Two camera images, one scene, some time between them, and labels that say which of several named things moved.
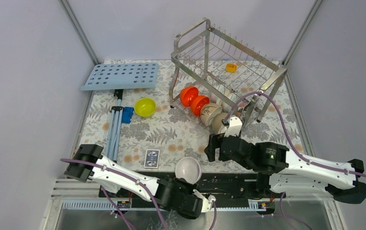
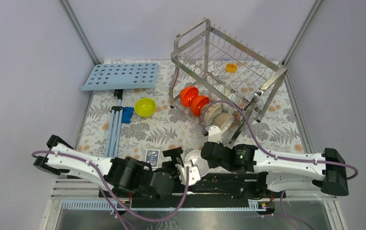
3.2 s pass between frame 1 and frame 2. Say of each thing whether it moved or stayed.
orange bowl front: stayed
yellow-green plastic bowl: stayed
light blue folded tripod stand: stayed
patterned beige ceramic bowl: stayed
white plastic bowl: moved
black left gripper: moved
